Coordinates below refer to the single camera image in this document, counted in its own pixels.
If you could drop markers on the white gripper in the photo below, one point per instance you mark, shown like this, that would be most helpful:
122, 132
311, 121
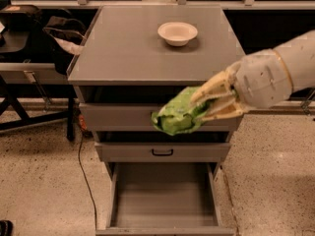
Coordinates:
263, 80

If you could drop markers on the green rice chip bag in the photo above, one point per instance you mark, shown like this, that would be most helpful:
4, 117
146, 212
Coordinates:
178, 116

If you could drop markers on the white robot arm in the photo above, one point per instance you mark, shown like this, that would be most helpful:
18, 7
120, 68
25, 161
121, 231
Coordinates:
298, 55

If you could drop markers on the grey drawer cabinet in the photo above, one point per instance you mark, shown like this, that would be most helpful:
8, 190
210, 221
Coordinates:
125, 61

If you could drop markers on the grey middle drawer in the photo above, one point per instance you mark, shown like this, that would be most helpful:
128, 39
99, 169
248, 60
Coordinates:
141, 152

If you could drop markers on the grey drawer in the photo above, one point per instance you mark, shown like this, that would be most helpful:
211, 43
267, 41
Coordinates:
119, 117
163, 199
141, 152

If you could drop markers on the grey bottom drawer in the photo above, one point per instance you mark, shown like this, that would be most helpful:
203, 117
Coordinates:
163, 199

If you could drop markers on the grey top drawer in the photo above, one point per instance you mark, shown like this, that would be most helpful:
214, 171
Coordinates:
119, 117

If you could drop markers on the white paper bowl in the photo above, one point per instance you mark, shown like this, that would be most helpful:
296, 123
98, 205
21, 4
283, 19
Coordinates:
177, 33

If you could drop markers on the black middle drawer handle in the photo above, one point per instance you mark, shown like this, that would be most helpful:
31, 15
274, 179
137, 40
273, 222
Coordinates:
164, 152

